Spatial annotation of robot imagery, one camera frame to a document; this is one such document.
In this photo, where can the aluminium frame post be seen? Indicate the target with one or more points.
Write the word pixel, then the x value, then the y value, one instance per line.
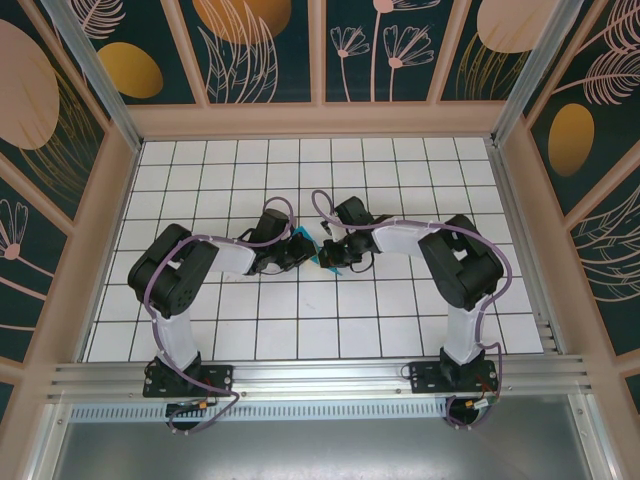
pixel 95 75
pixel 535 70

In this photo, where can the aluminium mounting rail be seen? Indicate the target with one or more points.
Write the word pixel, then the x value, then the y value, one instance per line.
pixel 320 375

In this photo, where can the blue paper sheet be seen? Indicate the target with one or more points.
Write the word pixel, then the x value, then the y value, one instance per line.
pixel 302 232

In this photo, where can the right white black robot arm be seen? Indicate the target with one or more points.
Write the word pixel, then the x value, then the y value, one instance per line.
pixel 465 325

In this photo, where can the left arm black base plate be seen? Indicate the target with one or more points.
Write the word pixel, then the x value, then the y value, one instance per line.
pixel 220 379

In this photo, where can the grey metal sheet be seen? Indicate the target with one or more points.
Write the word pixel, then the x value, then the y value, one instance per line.
pixel 320 450

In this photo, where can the aluminium side rail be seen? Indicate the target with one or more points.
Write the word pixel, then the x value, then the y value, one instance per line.
pixel 525 250

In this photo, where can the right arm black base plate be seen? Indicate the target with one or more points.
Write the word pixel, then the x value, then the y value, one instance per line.
pixel 425 377

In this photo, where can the yellow power connector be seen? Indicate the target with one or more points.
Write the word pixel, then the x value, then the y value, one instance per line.
pixel 202 404
pixel 470 403

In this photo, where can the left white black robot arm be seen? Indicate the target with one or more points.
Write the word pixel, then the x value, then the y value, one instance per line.
pixel 175 330

